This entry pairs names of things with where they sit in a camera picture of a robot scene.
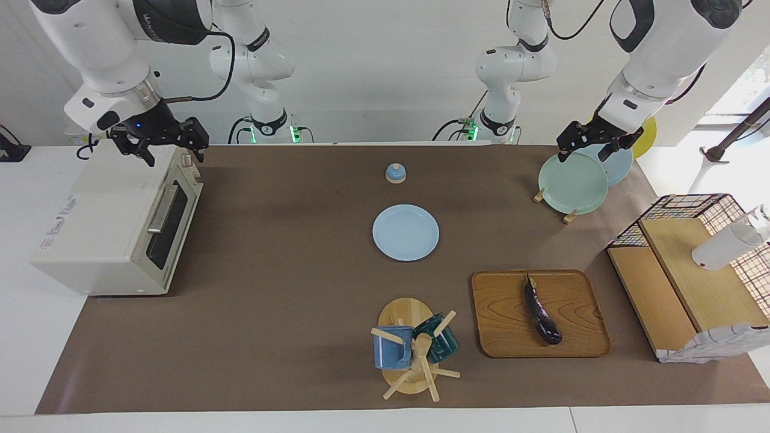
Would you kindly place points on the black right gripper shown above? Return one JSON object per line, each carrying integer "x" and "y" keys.
{"x": 159, "y": 129}

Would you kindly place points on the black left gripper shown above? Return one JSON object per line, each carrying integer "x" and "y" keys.
{"x": 601, "y": 132}

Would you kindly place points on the toaster oven glass door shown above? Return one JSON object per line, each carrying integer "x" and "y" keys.
{"x": 165, "y": 240}

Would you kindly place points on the dark purple eggplant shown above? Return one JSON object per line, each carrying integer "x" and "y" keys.
{"x": 539, "y": 313}

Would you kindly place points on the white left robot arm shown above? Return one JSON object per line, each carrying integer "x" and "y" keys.
{"x": 662, "y": 54}

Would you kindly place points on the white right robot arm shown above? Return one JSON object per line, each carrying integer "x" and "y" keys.
{"x": 96, "y": 42}

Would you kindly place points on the cream toaster oven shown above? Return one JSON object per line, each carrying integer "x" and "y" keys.
{"x": 96, "y": 234}

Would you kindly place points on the pale green plate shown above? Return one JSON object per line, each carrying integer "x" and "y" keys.
{"x": 571, "y": 183}

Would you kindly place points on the light blue racked plate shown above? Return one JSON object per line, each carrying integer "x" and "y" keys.
{"x": 621, "y": 169}

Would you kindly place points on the yellow plate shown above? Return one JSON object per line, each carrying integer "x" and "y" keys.
{"x": 646, "y": 141}

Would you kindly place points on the wooden plate rack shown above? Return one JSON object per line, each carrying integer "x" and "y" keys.
{"x": 569, "y": 216}

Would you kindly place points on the dark pole stand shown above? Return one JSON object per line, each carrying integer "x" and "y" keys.
{"x": 714, "y": 154}

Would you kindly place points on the black desk clamp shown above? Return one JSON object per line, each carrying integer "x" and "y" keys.
{"x": 12, "y": 153}

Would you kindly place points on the white cup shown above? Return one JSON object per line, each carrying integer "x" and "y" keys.
{"x": 722, "y": 246}

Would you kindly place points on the brown table mat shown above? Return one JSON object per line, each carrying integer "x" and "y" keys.
{"x": 271, "y": 300}

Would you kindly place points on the rectangular wooden tray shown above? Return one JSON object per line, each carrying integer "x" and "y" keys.
{"x": 499, "y": 325}

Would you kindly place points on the white patterned cloth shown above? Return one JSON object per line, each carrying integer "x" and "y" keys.
{"x": 710, "y": 346}

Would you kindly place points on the dark green mug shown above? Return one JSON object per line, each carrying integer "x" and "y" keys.
{"x": 442, "y": 346}

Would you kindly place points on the wooden mug tree stand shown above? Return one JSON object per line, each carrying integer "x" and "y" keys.
{"x": 404, "y": 313}

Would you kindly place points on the blue mug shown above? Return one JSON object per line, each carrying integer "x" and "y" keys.
{"x": 390, "y": 352}

